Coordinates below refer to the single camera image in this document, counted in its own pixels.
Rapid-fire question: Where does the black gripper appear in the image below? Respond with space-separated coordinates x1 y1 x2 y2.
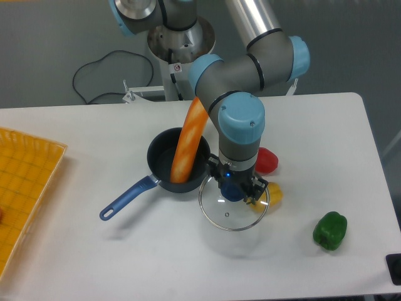
206 156 268 204

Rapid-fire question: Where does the glass pot lid blue knob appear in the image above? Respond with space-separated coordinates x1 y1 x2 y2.
198 176 271 231

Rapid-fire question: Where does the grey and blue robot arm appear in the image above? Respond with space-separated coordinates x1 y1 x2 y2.
109 1 310 201

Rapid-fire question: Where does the red bell pepper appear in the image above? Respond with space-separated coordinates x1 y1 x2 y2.
255 147 279 175

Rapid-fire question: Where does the yellow bell pepper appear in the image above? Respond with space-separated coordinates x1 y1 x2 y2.
249 182 283 213

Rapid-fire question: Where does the orange baguette bread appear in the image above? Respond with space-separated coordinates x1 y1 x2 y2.
170 97 209 184

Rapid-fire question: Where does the green bell pepper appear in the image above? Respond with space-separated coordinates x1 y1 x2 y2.
313 211 348 251

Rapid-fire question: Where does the black device at table corner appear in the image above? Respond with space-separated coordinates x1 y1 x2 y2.
385 253 401 285

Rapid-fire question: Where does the yellow woven basket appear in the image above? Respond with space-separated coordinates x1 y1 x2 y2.
1 127 67 277

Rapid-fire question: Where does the dark saucepan with blue handle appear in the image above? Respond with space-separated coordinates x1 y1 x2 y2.
100 127 211 221

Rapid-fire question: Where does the black cable on floor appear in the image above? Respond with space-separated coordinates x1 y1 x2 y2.
72 50 155 105

